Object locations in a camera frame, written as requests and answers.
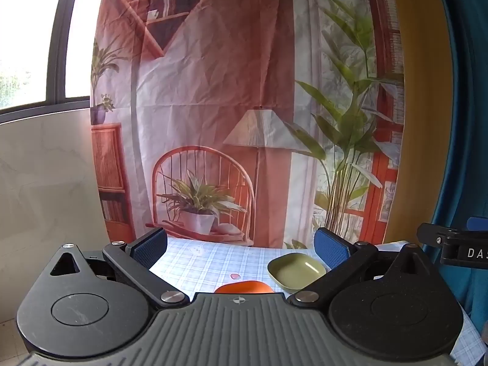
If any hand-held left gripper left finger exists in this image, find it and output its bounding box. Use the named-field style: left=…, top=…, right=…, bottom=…
left=49, top=227, right=190, bottom=310

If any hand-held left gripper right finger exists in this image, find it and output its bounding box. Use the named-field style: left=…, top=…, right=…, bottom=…
left=287, top=227, right=431, bottom=309

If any green square plate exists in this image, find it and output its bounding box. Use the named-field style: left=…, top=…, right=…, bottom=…
left=267, top=253, right=327, bottom=290

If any red round bowl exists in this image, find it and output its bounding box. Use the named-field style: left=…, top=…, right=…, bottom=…
left=213, top=280, right=270, bottom=295

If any blue plaid tablecloth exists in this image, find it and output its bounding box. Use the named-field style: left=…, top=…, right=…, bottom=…
left=148, top=236, right=488, bottom=364

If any blue curtain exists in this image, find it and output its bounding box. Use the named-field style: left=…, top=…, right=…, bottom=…
left=419, top=0, right=488, bottom=336

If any printed room scene backdrop cloth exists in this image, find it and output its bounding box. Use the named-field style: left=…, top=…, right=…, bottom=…
left=89, top=0, right=405, bottom=251

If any dark framed window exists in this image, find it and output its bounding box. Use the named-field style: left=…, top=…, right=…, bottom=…
left=0, top=0, right=93, bottom=123

